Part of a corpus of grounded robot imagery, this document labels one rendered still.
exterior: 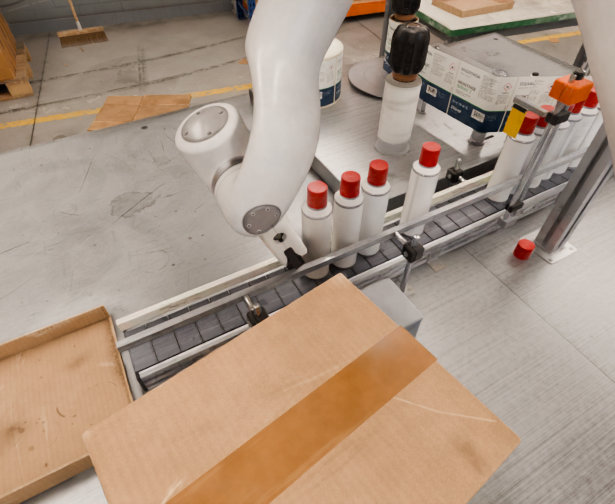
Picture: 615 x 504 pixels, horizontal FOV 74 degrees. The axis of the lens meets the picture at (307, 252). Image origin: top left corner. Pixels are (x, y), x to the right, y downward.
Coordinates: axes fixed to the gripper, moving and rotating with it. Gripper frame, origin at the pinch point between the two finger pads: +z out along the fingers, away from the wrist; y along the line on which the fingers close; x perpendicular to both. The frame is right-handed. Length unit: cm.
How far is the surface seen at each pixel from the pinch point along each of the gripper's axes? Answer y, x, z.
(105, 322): 11.7, 35.6, -1.4
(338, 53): 56, -44, 7
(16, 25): 467, 86, 60
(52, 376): 4.8, 44.9, -4.8
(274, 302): -2.6, 7.1, 4.1
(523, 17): 99, -163, 75
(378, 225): -1.9, -16.7, 3.7
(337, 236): -0.7, -9.0, 0.9
